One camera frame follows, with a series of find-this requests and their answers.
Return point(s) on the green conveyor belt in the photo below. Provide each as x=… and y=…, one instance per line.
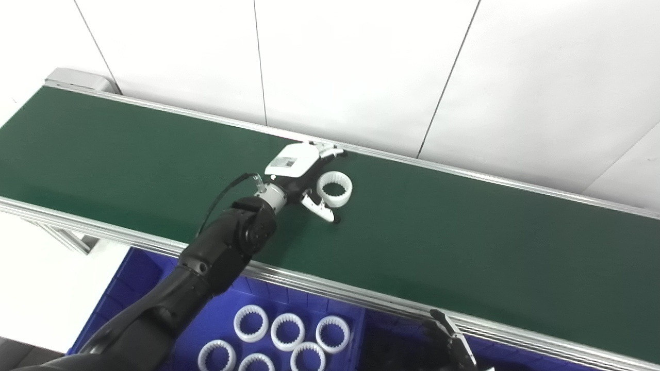
x=335, y=288
x=464, y=247

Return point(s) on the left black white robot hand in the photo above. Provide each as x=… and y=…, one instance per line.
x=291, y=162

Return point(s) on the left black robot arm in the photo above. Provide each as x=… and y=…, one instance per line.
x=221, y=252

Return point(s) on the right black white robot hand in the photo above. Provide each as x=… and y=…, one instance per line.
x=459, y=348

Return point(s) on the blue bin with white rings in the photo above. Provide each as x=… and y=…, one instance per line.
x=289, y=301

